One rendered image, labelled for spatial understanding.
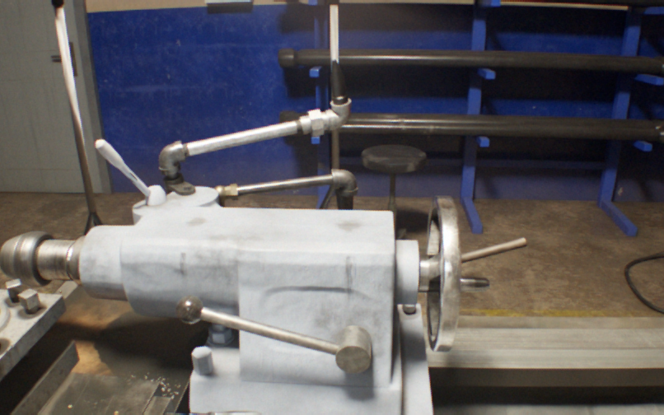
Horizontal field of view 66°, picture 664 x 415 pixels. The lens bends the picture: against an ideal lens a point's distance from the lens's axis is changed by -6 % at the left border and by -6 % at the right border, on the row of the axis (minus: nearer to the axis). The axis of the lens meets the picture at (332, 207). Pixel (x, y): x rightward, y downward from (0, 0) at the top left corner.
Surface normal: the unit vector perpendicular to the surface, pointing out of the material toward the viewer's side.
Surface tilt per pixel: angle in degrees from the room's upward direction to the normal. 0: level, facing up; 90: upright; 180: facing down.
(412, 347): 0
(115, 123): 90
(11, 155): 90
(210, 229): 0
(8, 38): 90
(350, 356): 90
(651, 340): 0
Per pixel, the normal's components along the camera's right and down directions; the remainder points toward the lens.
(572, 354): -0.07, -0.32
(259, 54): -0.07, 0.39
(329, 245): -0.04, -0.71
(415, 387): -0.01, -0.92
